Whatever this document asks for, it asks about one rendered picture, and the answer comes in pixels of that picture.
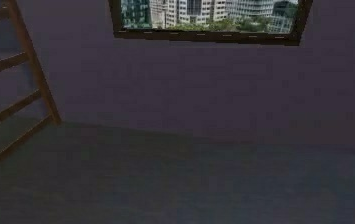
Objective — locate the dark framed window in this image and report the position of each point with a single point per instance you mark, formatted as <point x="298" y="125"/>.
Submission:
<point x="205" y="13"/>

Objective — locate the brown wooden shelf frame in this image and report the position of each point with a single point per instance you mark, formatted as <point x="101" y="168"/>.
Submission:
<point x="38" y="76"/>

